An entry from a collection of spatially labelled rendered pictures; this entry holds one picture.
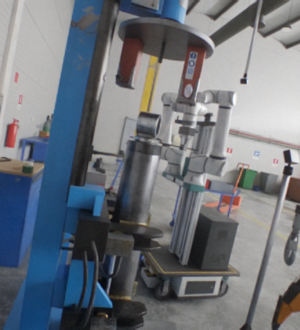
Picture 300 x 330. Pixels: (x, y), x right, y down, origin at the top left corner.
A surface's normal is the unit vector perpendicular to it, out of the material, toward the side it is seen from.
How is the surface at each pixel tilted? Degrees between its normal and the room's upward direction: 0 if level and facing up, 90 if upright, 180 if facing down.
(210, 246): 90
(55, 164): 90
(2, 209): 90
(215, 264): 90
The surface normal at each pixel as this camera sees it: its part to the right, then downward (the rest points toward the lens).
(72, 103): 0.22, 0.12
